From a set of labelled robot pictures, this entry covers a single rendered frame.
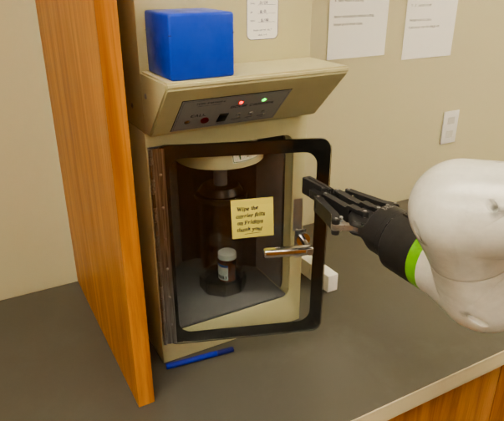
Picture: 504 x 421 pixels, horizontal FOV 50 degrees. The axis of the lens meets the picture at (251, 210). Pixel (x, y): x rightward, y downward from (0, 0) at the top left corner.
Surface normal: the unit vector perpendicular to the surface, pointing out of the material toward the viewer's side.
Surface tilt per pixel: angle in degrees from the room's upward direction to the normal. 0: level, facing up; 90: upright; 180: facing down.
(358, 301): 0
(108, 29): 90
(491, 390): 90
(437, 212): 74
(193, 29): 90
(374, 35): 90
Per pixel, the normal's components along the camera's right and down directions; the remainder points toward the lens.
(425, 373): 0.00, -0.91
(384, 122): 0.48, 0.36
